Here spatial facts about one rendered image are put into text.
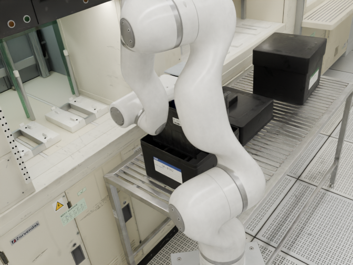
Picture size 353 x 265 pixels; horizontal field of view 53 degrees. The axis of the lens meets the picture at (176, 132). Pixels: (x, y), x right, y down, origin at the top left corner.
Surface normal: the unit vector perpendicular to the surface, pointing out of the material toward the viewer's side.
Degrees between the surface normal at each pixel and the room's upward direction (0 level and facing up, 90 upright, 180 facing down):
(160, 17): 58
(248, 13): 90
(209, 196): 37
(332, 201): 0
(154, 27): 74
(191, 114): 82
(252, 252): 0
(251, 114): 0
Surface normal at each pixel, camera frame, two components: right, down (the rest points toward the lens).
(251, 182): 0.28, 0.01
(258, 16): -0.63, 0.48
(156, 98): 0.62, 0.07
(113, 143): 0.77, 0.29
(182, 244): -0.09, -0.82
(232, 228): 0.39, -0.73
